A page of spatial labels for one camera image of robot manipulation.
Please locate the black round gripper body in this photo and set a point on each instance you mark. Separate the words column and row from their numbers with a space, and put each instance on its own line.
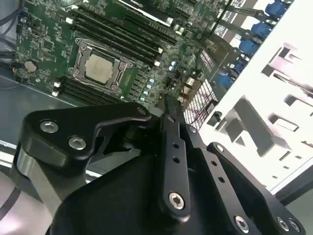
column 117, row 208

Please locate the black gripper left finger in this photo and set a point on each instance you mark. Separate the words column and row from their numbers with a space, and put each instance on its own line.
column 73, row 117

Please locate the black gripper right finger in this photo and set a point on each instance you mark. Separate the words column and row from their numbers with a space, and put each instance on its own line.
column 217, row 171

